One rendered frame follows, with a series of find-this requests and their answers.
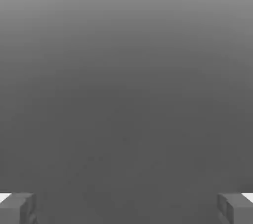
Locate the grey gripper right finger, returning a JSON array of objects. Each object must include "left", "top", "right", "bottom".
[{"left": 216, "top": 192, "right": 253, "bottom": 224}]

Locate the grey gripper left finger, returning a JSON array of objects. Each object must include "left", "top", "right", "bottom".
[{"left": 0, "top": 192, "right": 38, "bottom": 224}]

